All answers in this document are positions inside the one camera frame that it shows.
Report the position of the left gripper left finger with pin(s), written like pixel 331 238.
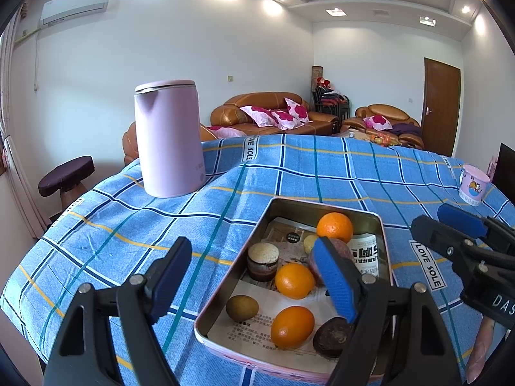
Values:
pixel 165 276

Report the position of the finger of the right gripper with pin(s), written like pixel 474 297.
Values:
pixel 464 222
pixel 438 237

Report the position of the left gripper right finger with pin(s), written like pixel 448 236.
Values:
pixel 346 297

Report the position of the purple passion fruit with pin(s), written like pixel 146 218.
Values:
pixel 323 264

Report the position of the orange tangerine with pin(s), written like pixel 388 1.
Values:
pixel 291 327
pixel 336 226
pixel 294 281

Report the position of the green-yellow small fruit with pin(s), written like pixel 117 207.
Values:
pixel 308 243

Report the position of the dark round fruit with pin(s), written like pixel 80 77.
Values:
pixel 331 338

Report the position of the pink metal tin box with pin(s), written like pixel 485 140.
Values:
pixel 368 245

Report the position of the small kiwi-coloured fruit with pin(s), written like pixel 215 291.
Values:
pixel 241 308

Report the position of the layered cake roll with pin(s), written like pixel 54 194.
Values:
pixel 262 261

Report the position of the right human hand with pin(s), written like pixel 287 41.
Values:
pixel 480 350

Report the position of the pink cartoon cup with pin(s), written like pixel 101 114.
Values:
pixel 473 185

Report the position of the black television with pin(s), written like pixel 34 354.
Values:
pixel 504 175

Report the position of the blue plaid tablecloth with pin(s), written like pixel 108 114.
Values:
pixel 79 297

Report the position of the paper sheet in tin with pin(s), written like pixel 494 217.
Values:
pixel 249 342

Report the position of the coffee table with fruit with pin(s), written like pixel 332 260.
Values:
pixel 383 139

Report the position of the pink floral cushion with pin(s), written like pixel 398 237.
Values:
pixel 285 121
pixel 260 116
pixel 297 110
pixel 378 123

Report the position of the pink electric kettle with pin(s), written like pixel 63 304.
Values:
pixel 167 123

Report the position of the brown leather armchair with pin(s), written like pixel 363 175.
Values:
pixel 405 128

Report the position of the dark purple round stool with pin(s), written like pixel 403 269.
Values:
pixel 67 179

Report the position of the brown wooden door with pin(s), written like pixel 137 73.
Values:
pixel 441 105

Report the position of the stacked dark chairs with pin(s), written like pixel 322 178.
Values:
pixel 331 102

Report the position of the brown leather long sofa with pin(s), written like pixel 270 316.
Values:
pixel 230 115

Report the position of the white air conditioner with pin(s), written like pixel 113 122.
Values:
pixel 57 11

